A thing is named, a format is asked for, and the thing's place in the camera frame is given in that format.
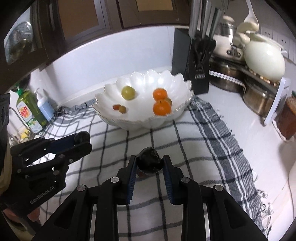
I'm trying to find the black knife block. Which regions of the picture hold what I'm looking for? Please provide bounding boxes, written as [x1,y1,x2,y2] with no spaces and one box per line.
[171,28,217,95]

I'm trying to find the white scalloped bowl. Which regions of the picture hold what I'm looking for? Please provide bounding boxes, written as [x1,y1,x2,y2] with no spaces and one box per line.
[92,70,194,131]

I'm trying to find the green dish soap bottle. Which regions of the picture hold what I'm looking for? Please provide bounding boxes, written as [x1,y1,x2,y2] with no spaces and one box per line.
[16,87,48,134]

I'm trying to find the white blue pump bottle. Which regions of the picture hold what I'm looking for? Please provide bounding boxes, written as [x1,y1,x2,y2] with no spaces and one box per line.
[34,88,55,121]

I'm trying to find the steel pot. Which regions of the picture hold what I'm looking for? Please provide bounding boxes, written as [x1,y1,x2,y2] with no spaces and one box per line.
[209,59,246,93]
[243,78,275,118]

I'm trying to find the green round fruit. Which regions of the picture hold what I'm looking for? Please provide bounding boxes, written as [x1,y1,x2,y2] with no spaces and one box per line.
[121,86,136,100]

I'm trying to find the small yellow-brown fruit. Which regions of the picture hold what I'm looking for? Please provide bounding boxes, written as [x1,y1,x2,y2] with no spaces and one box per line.
[165,97,172,106]
[118,105,126,114]

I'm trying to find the dark purple plum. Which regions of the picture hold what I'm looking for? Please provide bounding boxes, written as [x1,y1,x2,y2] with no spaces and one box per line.
[137,147,163,174]

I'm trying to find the steel pot lower right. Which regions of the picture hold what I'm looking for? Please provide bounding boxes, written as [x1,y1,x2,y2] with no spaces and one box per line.
[243,78,275,118]

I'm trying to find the left hand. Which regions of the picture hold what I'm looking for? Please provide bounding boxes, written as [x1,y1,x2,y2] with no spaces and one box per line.
[2,206,41,230]

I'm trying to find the white metal canister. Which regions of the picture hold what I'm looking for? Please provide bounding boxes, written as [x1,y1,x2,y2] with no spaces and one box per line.
[212,15,245,63]

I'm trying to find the steel pot lower left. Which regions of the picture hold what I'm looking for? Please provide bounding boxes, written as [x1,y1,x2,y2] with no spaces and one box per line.
[209,59,246,93]

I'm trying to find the white wall socket strip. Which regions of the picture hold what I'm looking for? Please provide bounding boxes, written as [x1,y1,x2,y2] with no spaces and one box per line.
[260,27,295,64]

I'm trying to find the dark wooden window frame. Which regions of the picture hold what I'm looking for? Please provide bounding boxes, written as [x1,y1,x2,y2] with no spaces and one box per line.
[1,1,191,93]

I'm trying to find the jar of red sauce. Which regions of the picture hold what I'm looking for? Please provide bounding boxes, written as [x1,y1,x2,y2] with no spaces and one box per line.
[276,91,296,140]

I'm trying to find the white ceramic pitcher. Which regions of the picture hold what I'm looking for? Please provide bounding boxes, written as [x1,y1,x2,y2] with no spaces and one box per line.
[233,22,286,82]

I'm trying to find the orange tangerine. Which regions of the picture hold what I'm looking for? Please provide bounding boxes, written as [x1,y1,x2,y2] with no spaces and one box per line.
[152,99,171,116]
[152,88,168,101]

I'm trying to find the checkered kitchen cloth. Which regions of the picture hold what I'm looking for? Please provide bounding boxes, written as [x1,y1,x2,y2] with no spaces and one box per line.
[34,97,266,240]

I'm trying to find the red oblong fruit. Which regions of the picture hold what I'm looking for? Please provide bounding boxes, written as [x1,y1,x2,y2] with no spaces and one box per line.
[112,104,121,110]

